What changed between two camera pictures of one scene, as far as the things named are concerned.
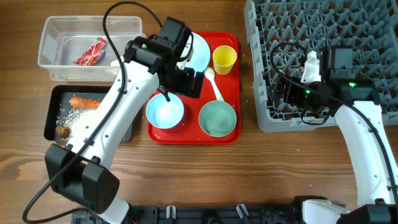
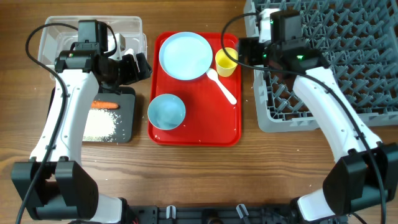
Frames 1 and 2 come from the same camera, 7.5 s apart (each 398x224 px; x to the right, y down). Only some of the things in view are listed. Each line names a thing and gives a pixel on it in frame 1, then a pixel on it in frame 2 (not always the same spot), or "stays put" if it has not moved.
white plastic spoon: [209, 73] -> [213, 75]
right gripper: [290, 96] -> [252, 45]
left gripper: [186, 88] -> [132, 74]
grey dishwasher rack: [282, 33] stays put
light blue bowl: [162, 114] stays put
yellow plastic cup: [224, 58] stays put
